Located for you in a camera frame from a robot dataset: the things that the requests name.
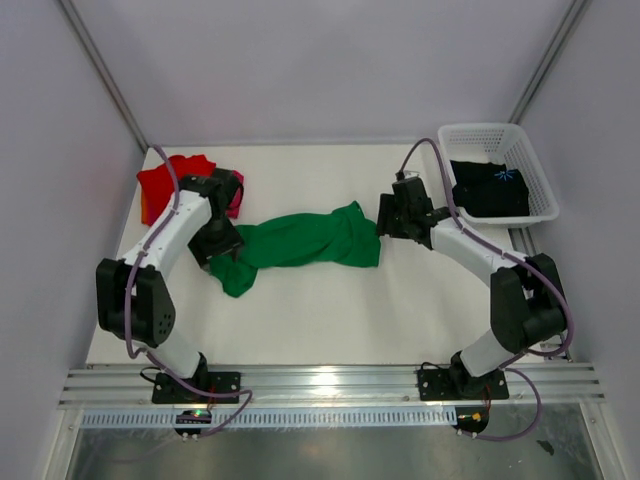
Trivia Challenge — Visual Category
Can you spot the green t shirt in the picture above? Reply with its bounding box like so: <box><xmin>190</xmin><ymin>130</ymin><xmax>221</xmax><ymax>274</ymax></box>
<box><xmin>208</xmin><ymin>201</ymin><xmax>381</xmax><ymax>298</ymax></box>

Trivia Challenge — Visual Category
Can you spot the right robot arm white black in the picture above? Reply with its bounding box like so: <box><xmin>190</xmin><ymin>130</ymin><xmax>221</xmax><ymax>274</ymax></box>
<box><xmin>376</xmin><ymin>177</ymin><xmax>571</xmax><ymax>400</ymax></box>

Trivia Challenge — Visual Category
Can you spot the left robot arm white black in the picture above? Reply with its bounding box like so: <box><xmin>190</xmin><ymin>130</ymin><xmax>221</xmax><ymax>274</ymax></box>
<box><xmin>96</xmin><ymin>170</ymin><xmax>244</xmax><ymax>402</ymax></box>

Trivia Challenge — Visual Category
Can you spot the black t shirt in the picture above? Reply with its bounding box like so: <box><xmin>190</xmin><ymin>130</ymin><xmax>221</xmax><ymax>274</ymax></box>
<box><xmin>451</xmin><ymin>161</ymin><xmax>530</xmax><ymax>218</ymax></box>

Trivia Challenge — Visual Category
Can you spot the red folded t shirt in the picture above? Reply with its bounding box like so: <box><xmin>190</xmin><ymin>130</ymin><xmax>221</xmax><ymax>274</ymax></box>
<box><xmin>136</xmin><ymin>155</ymin><xmax>216</xmax><ymax>226</ymax></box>

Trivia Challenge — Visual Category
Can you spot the orange folded t shirt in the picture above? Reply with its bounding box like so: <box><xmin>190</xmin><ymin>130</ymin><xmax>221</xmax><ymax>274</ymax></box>
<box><xmin>140</xmin><ymin>193</ymin><xmax>148</xmax><ymax>225</ymax></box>

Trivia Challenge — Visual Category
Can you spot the white plastic basket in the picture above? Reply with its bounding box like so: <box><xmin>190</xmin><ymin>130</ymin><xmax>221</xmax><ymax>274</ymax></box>
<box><xmin>438</xmin><ymin>123</ymin><xmax>559</xmax><ymax>228</ymax></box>

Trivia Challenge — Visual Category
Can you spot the left black controller board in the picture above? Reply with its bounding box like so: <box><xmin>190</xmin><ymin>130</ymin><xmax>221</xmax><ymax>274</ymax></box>
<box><xmin>173</xmin><ymin>409</ymin><xmax>212</xmax><ymax>437</ymax></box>

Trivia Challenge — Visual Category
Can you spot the black controller board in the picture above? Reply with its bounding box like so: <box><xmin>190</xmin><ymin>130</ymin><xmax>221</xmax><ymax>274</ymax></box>
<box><xmin>173</xmin><ymin>409</ymin><xmax>212</xmax><ymax>437</ymax></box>
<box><xmin>453</xmin><ymin>409</ymin><xmax>490</xmax><ymax>435</ymax></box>

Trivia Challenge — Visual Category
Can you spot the right black controller board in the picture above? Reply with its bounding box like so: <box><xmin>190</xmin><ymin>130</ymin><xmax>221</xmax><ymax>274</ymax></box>
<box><xmin>453</xmin><ymin>409</ymin><xmax>490</xmax><ymax>435</ymax></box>

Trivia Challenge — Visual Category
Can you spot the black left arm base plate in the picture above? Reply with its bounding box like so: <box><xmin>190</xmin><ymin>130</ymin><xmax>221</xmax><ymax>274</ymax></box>
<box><xmin>151</xmin><ymin>371</ymin><xmax>242</xmax><ymax>405</ymax></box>

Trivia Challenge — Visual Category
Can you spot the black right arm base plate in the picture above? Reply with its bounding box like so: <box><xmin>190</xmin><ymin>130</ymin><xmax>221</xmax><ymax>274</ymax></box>
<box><xmin>415</xmin><ymin>362</ymin><xmax>510</xmax><ymax>401</ymax></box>

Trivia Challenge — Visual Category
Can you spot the aluminium mounting rail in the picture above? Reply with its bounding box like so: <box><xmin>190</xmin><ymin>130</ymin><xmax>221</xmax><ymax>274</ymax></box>
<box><xmin>58</xmin><ymin>362</ymin><xmax>605</xmax><ymax>409</ymax></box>

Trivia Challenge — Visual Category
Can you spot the grey slotted cable duct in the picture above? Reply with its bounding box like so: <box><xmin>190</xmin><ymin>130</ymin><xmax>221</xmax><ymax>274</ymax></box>
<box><xmin>80</xmin><ymin>404</ymin><xmax>456</xmax><ymax>430</ymax></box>

